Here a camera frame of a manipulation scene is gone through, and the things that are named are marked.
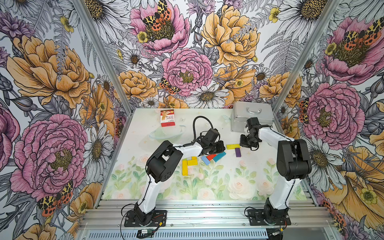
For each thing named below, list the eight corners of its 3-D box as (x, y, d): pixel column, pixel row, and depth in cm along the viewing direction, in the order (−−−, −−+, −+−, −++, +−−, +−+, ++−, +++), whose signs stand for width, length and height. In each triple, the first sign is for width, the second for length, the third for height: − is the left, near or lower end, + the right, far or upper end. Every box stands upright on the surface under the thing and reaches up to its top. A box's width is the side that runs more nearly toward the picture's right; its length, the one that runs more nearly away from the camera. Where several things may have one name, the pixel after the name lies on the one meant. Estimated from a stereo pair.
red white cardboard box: (160, 127, 111) (160, 125, 109) (160, 113, 121) (160, 110, 119) (175, 126, 112) (175, 123, 110) (174, 111, 122) (174, 109, 120)
